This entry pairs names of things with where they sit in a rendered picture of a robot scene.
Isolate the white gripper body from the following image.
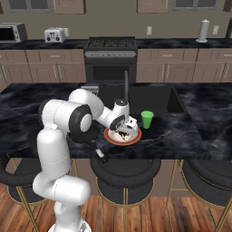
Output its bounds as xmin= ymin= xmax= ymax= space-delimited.
xmin=120 ymin=123 xmax=140 ymax=136

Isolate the orange rimmed plate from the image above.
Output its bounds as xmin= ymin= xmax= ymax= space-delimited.
xmin=103 ymin=125 xmax=143 ymax=147

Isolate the brown steak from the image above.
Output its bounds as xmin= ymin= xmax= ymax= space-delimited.
xmin=116 ymin=130 xmax=130 ymax=140

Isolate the black frying pan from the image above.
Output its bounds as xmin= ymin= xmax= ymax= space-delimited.
xmin=66 ymin=121 xmax=109 ymax=164

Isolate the green cup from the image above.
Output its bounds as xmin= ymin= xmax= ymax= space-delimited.
xmin=140 ymin=111 xmax=155 ymax=130

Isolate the black sink basin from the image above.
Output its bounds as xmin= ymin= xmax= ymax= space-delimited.
xmin=98 ymin=83 xmax=186 ymax=115

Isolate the dark grey tap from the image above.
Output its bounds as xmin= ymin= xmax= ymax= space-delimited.
xmin=121 ymin=70 xmax=131 ymax=101

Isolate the black stool with gold legs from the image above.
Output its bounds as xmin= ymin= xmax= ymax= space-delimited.
xmin=0 ymin=153 xmax=80 ymax=232
xmin=90 ymin=157 xmax=162 ymax=232
xmin=167 ymin=158 xmax=232 ymax=232

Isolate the black oven with hob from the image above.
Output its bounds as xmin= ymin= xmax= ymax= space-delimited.
xmin=82 ymin=36 xmax=139 ymax=84

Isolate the brown base cupboard run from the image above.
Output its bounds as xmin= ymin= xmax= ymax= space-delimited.
xmin=0 ymin=48 xmax=87 ymax=92
xmin=135 ymin=47 xmax=232 ymax=84

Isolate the white toaster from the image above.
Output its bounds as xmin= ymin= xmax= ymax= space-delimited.
xmin=43 ymin=27 xmax=66 ymax=44

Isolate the grey framed window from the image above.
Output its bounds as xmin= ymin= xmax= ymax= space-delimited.
xmin=5 ymin=0 xmax=53 ymax=14
xmin=172 ymin=0 xmax=219 ymax=12

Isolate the silver microwave oven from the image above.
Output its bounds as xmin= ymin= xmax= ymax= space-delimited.
xmin=0 ymin=22 xmax=28 ymax=44

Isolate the grey wire stand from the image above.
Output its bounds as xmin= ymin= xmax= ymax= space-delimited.
xmin=80 ymin=85 xmax=101 ymax=97

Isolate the brown wall cupboard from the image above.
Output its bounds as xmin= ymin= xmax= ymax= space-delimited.
xmin=136 ymin=0 xmax=170 ymax=15
xmin=52 ymin=0 xmax=88 ymax=15

